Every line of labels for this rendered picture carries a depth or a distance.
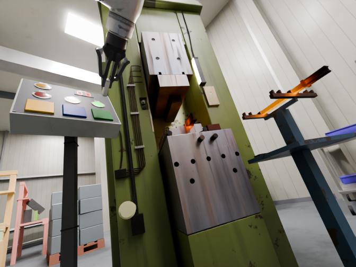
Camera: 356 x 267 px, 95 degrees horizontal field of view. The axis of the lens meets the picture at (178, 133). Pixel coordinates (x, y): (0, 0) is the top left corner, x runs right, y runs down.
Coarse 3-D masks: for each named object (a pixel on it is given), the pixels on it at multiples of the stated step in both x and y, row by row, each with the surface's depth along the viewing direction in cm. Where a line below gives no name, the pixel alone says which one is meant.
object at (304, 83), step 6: (324, 66) 69; (318, 72) 72; (324, 72) 69; (306, 78) 75; (312, 78) 74; (318, 78) 72; (300, 84) 78; (306, 84) 76; (294, 90) 81; (300, 90) 80; (276, 102) 90; (282, 102) 90; (270, 108) 94
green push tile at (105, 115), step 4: (92, 112) 67; (96, 112) 68; (100, 112) 69; (104, 112) 70; (108, 112) 72; (96, 116) 65; (100, 116) 67; (104, 116) 68; (108, 116) 69; (112, 120) 69
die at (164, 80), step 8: (160, 80) 104; (168, 80) 105; (176, 80) 107; (184, 80) 108; (160, 88) 103; (168, 88) 105; (176, 88) 107; (184, 88) 109; (160, 96) 111; (168, 96) 114; (184, 96) 118; (160, 104) 121; (160, 112) 132
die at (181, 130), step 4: (184, 124) 95; (196, 124) 96; (200, 124) 97; (172, 128) 92; (176, 128) 92; (180, 128) 93; (184, 128) 94; (188, 128) 94; (192, 128) 95; (196, 128) 95; (200, 128) 96; (172, 132) 91; (176, 132) 91; (180, 132) 92; (184, 132) 93; (188, 132) 93; (192, 132) 94
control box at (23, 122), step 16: (16, 96) 56; (32, 96) 59; (64, 96) 69; (80, 96) 74; (96, 96) 81; (16, 112) 50; (32, 112) 53; (112, 112) 75; (16, 128) 52; (32, 128) 54; (48, 128) 57; (64, 128) 59; (80, 128) 62; (96, 128) 66; (112, 128) 69
